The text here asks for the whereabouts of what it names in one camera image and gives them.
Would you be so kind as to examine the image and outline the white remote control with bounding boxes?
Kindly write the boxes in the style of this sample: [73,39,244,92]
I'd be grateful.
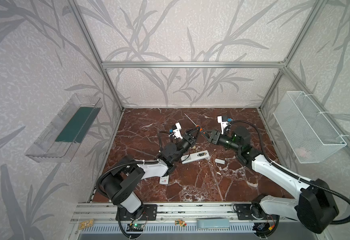
[160,176,169,185]
[181,151,211,164]

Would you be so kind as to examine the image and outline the white battery cover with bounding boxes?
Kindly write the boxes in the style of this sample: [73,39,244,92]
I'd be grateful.
[215,159,226,165]

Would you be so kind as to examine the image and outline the orange handled screwdriver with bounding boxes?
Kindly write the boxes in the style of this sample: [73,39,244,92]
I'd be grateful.
[184,114,203,135]

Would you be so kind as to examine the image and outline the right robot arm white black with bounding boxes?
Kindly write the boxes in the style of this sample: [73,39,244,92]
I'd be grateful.
[202,127,339,234]

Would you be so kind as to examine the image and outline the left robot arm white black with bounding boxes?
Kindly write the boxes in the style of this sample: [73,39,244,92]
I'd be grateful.
[96,131,199,215]

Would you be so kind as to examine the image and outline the pink object in basket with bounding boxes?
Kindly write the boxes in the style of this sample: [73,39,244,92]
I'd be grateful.
[294,147,310,159]

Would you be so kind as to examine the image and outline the small orange green connector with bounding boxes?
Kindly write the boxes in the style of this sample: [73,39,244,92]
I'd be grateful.
[175,219,187,227]

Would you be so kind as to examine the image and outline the left green led controller board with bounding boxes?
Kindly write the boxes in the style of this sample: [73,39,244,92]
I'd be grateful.
[126,223,145,232]

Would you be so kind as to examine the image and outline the tan circuit board piece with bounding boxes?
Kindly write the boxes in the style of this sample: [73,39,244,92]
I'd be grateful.
[78,219,94,230]

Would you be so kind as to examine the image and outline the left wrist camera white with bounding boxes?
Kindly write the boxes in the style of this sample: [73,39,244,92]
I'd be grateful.
[169,122,183,140]

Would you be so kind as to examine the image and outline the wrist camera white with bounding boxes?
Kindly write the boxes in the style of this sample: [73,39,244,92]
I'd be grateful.
[169,122,183,140]
[217,116,233,134]

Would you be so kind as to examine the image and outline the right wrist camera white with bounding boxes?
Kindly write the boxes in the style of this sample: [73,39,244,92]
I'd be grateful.
[217,116,233,134]

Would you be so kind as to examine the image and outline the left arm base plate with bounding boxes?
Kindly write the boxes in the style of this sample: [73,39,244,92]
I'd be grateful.
[116,204,158,221]

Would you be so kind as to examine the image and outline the right black corrugated cable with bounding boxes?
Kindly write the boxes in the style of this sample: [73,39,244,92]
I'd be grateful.
[228,119,350,225]

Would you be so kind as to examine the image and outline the black corrugated cable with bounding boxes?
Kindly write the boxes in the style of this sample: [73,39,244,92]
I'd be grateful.
[95,130,179,199]
[228,119,350,225]

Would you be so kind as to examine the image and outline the white wire mesh basket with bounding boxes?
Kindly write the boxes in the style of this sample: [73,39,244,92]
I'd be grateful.
[274,91,347,164]

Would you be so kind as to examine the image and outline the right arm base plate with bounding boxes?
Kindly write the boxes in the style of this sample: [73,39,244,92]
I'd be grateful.
[233,203,259,221]

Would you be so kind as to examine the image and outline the grey rectangular box on rail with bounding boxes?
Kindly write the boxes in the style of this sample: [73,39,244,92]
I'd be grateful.
[197,218,230,230]

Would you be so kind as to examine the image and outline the left black corrugated cable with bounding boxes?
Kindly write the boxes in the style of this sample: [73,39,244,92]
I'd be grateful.
[95,130,179,199]

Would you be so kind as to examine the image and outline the right controller board wires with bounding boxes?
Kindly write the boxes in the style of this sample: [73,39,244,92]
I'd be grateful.
[252,220,276,238]

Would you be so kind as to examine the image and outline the clear plastic wall shelf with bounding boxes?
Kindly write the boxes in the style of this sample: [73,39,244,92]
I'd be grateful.
[25,94,103,163]

